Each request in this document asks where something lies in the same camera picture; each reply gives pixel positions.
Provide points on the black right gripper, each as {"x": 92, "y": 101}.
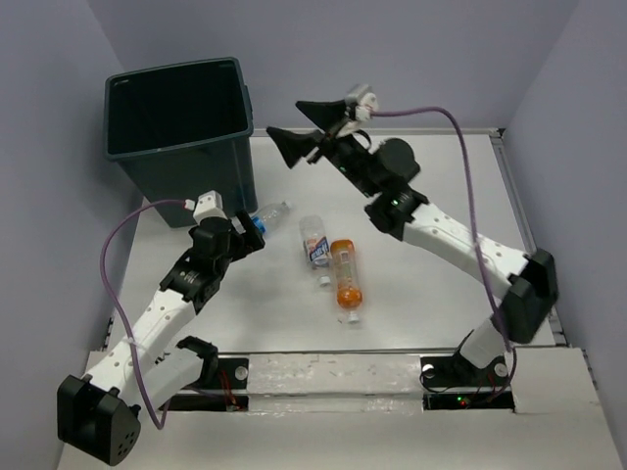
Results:
{"x": 294, "y": 145}

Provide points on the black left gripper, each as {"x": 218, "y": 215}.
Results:
{"x": 252, "y": 240}

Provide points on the large orange label bottle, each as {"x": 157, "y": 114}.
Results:
{"x": 349, "y": 295}

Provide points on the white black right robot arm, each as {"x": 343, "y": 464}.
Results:
{"x": 521, "y": 287}

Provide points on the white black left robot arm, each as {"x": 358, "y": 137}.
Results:
{"x": 101, "y": 412}

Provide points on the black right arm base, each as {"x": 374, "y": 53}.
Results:
{"x": 450, "y": 382}

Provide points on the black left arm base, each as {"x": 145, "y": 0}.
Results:
{"x": 226, "y": 391}

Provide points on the dark green plastic bin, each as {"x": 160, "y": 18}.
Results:
{"x": 182, "y": 130}

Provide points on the clear bottle white blue label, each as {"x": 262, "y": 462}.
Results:
{"x": 316, "y": 248}

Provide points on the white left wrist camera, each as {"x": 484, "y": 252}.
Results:
{"x": 205, "y": 206}

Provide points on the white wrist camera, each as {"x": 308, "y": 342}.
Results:
{"x": 205, "y": 206}
{"x": 359, "y": 105}

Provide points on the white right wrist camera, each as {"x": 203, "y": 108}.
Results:
{"x": 359, "y": 105}

